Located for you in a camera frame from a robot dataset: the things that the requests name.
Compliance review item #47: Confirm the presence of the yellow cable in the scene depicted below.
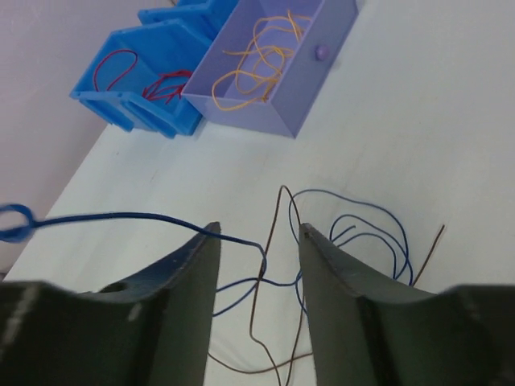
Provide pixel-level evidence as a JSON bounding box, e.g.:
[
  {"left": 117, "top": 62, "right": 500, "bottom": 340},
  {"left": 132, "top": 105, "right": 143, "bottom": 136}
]
[{"left": 211, "top": 10, "right": 313, "bottom": 112}]

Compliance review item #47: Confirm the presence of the dark brown cable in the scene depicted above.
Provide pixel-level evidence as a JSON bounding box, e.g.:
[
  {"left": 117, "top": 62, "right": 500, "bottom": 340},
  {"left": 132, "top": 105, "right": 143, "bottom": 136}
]
[{"left": 207, "top": 184, "right": 446, "bottom": 386}]

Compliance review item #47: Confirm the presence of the lavender plastic tray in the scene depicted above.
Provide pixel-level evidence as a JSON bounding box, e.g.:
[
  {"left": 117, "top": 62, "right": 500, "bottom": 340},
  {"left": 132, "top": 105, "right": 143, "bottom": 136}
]
[{"left": 183, "top": 0, "right": 358, "bottom": 138}]

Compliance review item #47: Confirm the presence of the dark red cable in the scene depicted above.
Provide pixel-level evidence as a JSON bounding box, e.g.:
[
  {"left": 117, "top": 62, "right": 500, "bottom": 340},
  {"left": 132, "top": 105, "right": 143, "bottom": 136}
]
[{"left": 141, "top": 70, "right": 195, "bottom": 104}]

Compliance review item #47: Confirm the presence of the rear blue plastic bin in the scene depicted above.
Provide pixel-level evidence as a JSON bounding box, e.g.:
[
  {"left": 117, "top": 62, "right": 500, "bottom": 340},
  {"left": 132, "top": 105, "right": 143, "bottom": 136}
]
[{"left": 138, "top": 0, "right": 239, "bottom": 30}]

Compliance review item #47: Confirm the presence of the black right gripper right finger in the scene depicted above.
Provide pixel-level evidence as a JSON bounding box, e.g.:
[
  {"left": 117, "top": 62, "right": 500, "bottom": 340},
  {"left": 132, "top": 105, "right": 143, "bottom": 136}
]
[{"left": 299, "top": 224, "right": 514, "bottom": 385}]

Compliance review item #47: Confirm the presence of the blue plastic bin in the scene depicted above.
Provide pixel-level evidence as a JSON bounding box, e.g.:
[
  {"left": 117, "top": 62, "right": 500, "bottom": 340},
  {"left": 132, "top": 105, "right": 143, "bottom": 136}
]
[
  {"left": 138, "top": 0, "right": 239, "bottom": 30},
  {"left": 70, "top": 19, "right": 212, "bottom": 138}
]

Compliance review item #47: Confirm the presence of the front blue plastic bin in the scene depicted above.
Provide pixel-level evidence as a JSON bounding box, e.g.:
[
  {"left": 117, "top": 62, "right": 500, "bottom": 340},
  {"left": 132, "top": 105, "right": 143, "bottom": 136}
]
[{"left": 70, "top": 19, "right": 212, "bottom": 138}]

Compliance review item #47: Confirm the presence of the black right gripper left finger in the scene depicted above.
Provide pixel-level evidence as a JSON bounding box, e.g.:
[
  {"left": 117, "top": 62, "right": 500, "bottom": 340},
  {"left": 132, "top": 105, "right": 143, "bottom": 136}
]
[{"left": 1, "top": 222, "right": 221, "bottom": 385}]

